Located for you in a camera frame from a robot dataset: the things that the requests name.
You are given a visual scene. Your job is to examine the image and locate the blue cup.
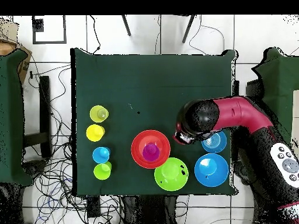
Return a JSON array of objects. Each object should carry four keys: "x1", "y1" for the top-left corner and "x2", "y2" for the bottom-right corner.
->
[{"x1": 92, "y1": 146, "x2": 112, "y2": 165}]

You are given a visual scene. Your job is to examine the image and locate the green cup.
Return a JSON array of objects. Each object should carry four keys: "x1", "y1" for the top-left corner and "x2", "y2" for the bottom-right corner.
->
[{"x1": 93, "y1": 161, "x2": 113, "y2": 181}]

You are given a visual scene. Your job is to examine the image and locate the tangle of cables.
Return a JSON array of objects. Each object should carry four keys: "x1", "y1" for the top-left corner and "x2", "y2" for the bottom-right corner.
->
[{"x1": 22, "y1": 62, "x2": 124, "y2": 224}]

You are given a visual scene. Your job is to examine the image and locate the green bowl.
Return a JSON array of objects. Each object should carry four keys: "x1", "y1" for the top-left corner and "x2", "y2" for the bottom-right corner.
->
[{"x1": 154, "y1": 157, "x2": 189, "y2": 192}]

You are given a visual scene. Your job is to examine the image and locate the black cable with plug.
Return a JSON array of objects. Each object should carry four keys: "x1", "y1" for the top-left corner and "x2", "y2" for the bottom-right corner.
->
[{"x1": 89, "y1": 15, "x2": 102, "y2": 55}]

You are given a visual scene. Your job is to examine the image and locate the orange bowl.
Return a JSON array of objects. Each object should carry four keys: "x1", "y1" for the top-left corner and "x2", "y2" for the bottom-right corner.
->
[{"x1": 130, "y1": 129, "x2": 172, "y2": 169}]

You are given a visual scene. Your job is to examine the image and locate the black box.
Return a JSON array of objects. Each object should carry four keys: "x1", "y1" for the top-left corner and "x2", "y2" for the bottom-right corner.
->
[{"x1": 245, "y1": 79, "x2": 263, "y2": 99}]

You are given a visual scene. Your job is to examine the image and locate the black square floor frame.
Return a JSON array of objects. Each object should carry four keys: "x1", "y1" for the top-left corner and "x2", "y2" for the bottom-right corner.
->
[{"x1": 32, "y1": 15, "x2": 67, "y2": 45}]

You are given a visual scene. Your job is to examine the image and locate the cardboard box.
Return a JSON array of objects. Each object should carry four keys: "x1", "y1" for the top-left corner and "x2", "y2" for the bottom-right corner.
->
[{"x1": 0, "y1": 18, "x2": 33, "y2": 85}]

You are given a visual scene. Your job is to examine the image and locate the large blue bowl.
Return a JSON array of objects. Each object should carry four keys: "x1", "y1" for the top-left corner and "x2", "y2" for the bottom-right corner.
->
[{"x1": 194, "y1": 153, "x2": 230, "y2": 188}]

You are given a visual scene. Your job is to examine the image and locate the purple cup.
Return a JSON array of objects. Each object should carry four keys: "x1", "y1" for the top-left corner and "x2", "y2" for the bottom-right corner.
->
[{"x1": 142, "y1": 142, "x2": 161, "y2": 162}]

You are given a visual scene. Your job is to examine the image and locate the black floor stand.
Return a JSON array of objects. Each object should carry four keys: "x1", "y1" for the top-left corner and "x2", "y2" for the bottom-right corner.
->
[{"x1": 22, "y1": 75, "x2": 53, "y2": 159}]

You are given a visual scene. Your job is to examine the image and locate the black power strip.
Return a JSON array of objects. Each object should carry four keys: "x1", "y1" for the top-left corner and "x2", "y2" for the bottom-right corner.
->
[{"x1": 86, "y1": 196, "x2": 102, "y2": 219}]

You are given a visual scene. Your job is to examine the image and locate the green cloth covered table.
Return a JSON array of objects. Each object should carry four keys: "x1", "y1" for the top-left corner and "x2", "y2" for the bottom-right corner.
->
[
  {"x1": 252, "y1": 47, "x2": 299, "y2": 145},
  {"x1": 0, "y1": 50, "x2": 33, "y2": 186}
]

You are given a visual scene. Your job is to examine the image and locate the dark green tablecloth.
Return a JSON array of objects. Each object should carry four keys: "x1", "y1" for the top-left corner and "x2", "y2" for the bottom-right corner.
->
[{"x1": 70, "y1": 48, "x2": 239, "y2": 197}]

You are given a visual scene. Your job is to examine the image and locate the yellow cup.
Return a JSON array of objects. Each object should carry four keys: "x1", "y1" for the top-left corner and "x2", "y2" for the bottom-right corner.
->
[
  {"x1": 89, "y1": 105, "x2": 110, "y2": 124},
  {"x1": 85, "y1": 124, "x2": 106, "y2": 142}
]

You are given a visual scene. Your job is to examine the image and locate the small blue bowl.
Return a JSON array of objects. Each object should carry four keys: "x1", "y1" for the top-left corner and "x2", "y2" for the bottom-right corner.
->
[{"x1": 201, "y1": 131, "x2": 228, "y2": 154}]

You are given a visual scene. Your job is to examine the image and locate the black tripod leg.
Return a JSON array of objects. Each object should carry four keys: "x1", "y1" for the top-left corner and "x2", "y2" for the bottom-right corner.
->
[
  {"x1": 121, "y1": 15, "x2": 132, "y2": 37},
  {"x1": 181, "y1": 15, "x2": 196, "y2": 44}
]

